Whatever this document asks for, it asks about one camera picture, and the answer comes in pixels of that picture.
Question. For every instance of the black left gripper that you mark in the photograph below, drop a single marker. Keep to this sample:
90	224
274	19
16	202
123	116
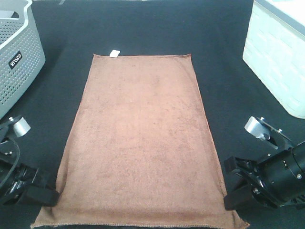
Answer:
17	180

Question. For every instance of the brown microfibre towel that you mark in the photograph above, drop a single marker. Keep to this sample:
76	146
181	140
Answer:
140	151

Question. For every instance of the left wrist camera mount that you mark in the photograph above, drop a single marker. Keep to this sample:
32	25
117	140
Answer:
13	128

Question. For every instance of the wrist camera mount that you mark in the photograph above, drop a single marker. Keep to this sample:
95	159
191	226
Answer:
13	128
261	130

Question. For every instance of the grey perforated plastic basket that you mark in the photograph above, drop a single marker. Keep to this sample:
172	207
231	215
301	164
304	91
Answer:
21	52

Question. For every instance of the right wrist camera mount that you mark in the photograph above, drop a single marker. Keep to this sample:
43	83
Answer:
261	130

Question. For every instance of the white plastic storage box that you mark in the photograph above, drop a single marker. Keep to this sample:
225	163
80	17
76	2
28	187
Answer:
274	50

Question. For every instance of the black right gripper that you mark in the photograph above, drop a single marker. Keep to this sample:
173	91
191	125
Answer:
278	181

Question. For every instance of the black table cloth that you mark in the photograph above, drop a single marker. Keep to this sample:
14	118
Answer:
211	31

